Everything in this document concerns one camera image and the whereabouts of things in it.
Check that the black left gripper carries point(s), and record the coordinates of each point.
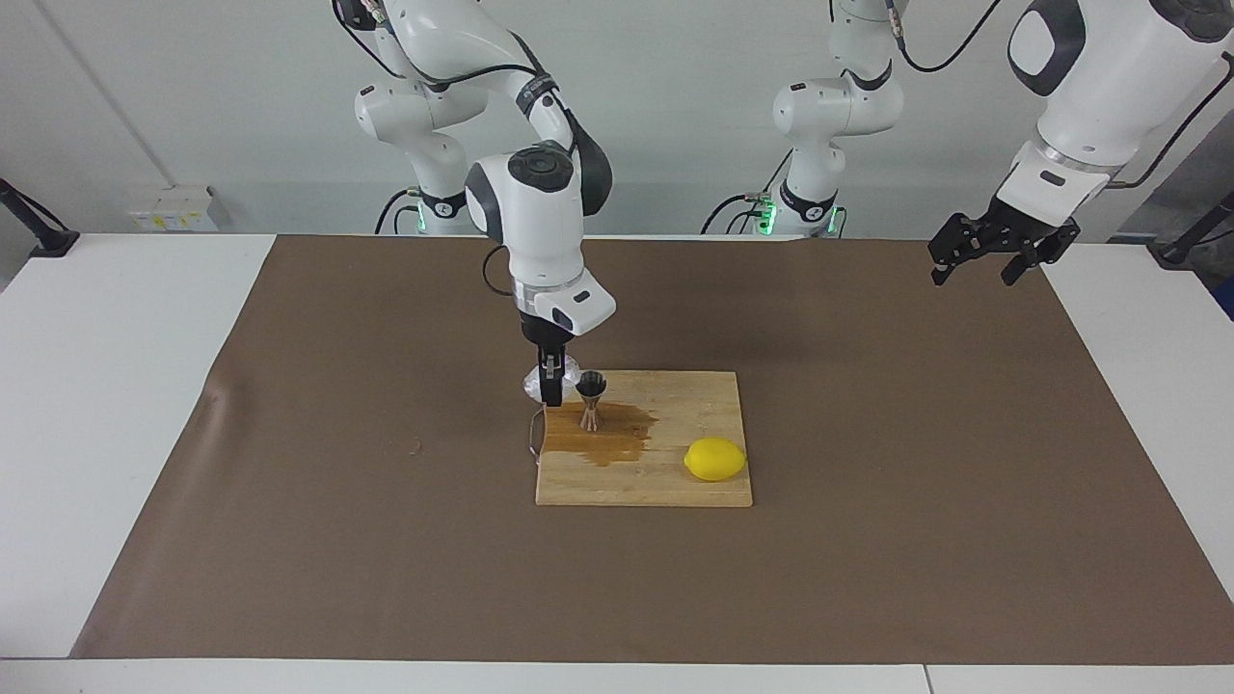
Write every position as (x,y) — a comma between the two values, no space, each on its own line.
(1027,231)

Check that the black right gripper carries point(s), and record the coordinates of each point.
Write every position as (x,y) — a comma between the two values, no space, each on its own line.
(548,342)

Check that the white small cup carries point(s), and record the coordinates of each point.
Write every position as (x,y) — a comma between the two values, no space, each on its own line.
(571,378)

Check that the steel double jigger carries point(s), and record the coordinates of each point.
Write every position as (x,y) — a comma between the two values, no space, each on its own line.
(591,400)

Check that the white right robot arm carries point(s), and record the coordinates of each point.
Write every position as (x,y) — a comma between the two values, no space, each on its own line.
(540,222)

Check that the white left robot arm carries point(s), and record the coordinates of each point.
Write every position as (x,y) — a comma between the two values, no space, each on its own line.
(1109,87)

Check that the wooden cutting board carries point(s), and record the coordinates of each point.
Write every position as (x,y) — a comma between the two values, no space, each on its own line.
(675,405)

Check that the yellow lemon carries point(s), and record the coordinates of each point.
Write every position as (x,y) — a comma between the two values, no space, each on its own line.
(715,460)

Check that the black clamp stand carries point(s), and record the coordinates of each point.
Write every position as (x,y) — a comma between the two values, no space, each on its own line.
(1186,241)
(39,236)

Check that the brown paper table mat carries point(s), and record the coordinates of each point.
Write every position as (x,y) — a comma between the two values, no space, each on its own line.
(386,578)

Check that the white wall power strip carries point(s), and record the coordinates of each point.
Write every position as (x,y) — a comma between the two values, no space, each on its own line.
(174,210)

